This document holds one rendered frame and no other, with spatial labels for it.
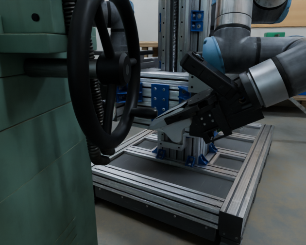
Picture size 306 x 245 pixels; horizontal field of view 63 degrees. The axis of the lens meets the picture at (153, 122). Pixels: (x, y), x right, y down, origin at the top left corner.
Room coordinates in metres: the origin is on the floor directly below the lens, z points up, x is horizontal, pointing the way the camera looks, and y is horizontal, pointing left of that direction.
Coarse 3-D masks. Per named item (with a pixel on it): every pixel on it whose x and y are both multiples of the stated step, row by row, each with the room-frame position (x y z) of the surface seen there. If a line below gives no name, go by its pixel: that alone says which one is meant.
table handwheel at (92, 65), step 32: (96, 0) 0.37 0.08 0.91; (128, 0) 0.51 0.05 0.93; (128, 32) 0.55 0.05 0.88; (32, 64) 0.48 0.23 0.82; (64, 64) 0.46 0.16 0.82; (96, 64) 0.44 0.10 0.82; (128, 64) 0.46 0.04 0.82; (128, 96) 0.55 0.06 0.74; (96, 128) 0.34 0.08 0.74; (128, 128) 0.49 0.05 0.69
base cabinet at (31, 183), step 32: (32, 128) 0.48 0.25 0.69; (64, 128) 0.59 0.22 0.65; (0, 160) 0.39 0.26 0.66; (32, 160) 0.46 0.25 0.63; (64, 160) 0.57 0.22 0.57; (0, 192) 0.38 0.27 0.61; (32, 192) 0.45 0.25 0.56; (64, 192) 0.55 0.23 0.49; (0, 224) 0.36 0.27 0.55; (32, 224) 0.43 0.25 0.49; (64, 224) 0.54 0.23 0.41
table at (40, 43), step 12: (0, 24) 0.44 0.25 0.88; (0, 36) 0.43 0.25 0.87; (12, 36) 0.42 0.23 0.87; (24, 36) 0.42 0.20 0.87; (36, 36) 0.41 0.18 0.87; (48, 36) 0.41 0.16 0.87; (60, 36) 0.44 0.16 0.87; (0, 48) 0.43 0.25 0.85; (12, 48) 0.42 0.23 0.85; (24, 48) 0.42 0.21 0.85; (36, 48) 0.41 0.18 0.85; (48, 48) 0.41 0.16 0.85; (60, 48) 0.44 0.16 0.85; (96, 48) 0.58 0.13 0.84
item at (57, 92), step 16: (0, 80) 0.42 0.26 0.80; (16, 80) 0.46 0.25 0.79; (32, 80) 0.50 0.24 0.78; (48, 80) 0.55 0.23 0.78; (64, 80) 0.61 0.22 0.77; (0, 96) 0.42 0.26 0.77; (16, 96) 0.45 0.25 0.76; (32, 96) 0.49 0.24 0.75; (48, 96) 0.54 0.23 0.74; (64, 96) 0.60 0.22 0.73; (0, 112) 0.41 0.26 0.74; (16, 112) 0.44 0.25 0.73; (32, 112) 0.49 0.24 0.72; (0, 128) 0.40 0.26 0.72
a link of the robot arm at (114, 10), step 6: (108, 0) 1.27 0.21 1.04; (108, 6) 1.22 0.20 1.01; (114, 6) 1.22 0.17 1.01; (132, 6) 1.26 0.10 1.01; (108, 12) 1.21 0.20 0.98; (114, 12) 1.22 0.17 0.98; (108, 18) 1.21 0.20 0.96; (114, 18) 1.22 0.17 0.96; (120, 18) 1.22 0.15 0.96; (108, 24) 1.23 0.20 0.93; (114, 24) 1.23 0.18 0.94; (120, 24) 1.23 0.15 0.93
